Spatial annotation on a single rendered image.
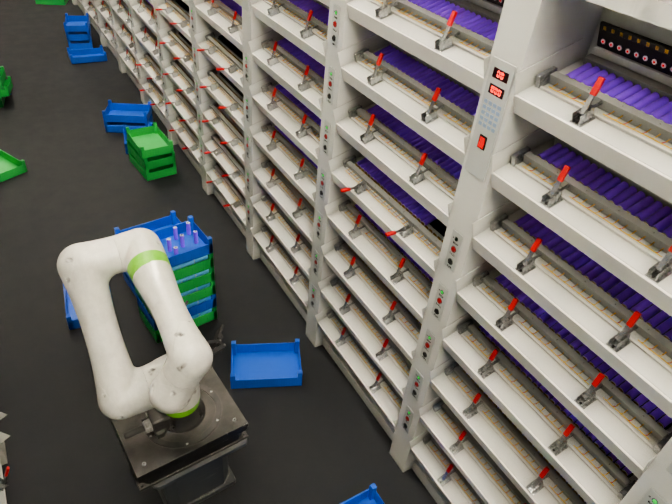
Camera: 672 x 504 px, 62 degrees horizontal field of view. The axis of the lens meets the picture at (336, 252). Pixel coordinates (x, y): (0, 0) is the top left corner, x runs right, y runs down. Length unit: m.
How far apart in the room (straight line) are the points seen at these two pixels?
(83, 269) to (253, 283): 1.39
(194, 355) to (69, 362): 1.33
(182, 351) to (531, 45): 1.04
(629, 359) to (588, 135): 0.46
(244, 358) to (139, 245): 1.05
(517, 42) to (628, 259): 0.49
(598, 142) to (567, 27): 0.28
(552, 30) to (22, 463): 2.18
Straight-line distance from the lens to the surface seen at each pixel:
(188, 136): 3.89
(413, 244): 1.72
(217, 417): 1.95
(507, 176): 1.37
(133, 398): 1.76
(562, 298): 1.37
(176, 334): 1.47
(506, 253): 1.44
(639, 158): 1.16
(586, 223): 1.28
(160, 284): 1.58
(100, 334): 1.72
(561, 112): 1.25
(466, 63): 1.43
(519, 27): 1.29
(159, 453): 1.91
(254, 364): 2.55
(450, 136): 1.50
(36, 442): 2.49
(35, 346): 2.82
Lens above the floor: 1.95
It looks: 38 degrees down
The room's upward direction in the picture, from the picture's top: 6 degrees clockwise
